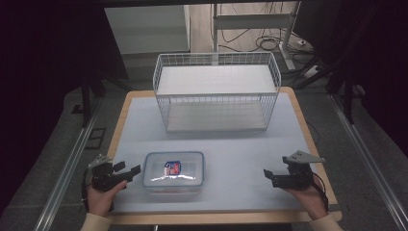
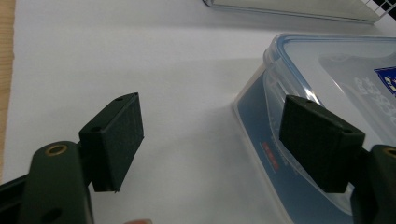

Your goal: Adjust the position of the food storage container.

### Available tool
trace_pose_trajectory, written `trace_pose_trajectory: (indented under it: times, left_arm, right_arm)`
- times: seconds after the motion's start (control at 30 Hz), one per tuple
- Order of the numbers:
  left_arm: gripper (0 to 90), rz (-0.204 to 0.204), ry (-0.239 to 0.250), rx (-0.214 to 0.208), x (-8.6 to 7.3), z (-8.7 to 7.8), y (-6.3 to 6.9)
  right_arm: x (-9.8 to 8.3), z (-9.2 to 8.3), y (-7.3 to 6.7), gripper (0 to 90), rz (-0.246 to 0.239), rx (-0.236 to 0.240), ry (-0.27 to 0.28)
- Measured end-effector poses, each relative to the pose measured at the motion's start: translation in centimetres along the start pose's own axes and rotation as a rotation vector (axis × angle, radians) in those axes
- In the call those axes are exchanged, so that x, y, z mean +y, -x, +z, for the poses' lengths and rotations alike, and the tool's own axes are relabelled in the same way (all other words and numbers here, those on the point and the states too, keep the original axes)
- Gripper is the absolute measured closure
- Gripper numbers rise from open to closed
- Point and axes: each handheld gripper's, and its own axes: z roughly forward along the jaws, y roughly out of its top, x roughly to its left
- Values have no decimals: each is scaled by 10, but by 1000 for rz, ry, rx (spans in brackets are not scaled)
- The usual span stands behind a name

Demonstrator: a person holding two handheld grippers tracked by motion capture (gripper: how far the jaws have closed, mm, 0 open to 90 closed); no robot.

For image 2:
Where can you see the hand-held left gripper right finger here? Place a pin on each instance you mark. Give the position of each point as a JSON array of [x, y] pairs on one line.
[[323, 143]]

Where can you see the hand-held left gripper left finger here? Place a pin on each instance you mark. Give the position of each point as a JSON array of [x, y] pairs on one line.
[[109, 146]]

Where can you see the clear blue-rimmed plastic food container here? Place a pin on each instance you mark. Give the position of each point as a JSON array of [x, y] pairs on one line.
[[336, 77]]

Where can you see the white table sheet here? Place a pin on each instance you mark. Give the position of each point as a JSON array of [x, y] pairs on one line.
[[174, 77]]

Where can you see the grey laptop edge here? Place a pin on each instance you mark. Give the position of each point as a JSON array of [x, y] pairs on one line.
[[295, 7]]

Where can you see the black white checkered board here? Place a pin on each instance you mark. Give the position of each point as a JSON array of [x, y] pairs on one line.
[[384, 5]]

